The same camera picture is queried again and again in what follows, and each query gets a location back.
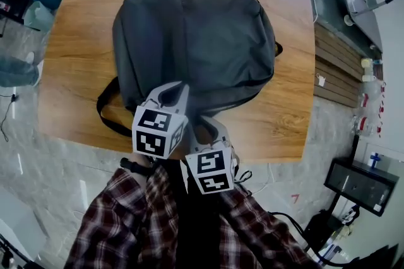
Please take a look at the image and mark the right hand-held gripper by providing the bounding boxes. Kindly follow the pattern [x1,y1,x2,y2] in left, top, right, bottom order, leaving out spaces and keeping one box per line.
[184,116,238,196]

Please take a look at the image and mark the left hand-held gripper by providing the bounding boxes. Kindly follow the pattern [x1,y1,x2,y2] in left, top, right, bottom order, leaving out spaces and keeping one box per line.
[131,81,191,159]

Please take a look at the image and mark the grey backpack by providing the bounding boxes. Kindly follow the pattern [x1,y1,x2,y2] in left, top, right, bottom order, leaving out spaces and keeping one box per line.
[96,0,284,138]

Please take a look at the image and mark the person's left forearm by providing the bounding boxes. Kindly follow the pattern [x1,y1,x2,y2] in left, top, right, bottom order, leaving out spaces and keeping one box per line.
[119,156,157,182]

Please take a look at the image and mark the person's plaid shirt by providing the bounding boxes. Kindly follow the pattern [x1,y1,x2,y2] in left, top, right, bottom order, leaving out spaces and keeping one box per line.
[64,163,320,269]

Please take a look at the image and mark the wooden slat pallet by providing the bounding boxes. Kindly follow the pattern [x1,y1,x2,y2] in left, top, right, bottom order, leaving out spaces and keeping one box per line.
[314,23,384,109]

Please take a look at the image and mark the pale waste bin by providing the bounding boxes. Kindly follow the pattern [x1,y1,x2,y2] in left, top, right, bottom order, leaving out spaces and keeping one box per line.
[23,1,55,32]

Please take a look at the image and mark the clear bottle with red label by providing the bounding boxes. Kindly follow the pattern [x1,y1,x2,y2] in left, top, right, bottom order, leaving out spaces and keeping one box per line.
[359,84,386,109]
[352,114,383,138]

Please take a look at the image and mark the black screen on stand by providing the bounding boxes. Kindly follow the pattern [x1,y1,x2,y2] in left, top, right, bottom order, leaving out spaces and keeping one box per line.
[324,157,400,218]

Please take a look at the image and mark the pale yellow bottle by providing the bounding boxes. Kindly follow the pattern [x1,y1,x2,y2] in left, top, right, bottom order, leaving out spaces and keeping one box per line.
[360,57,380,70]

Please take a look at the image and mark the thick black cable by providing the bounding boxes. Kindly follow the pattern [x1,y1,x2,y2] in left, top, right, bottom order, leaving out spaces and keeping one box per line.
[268,210,352,267]

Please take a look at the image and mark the black floor cable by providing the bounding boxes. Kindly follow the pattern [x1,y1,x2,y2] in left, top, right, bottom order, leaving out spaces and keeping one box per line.
[0,93,20,143]

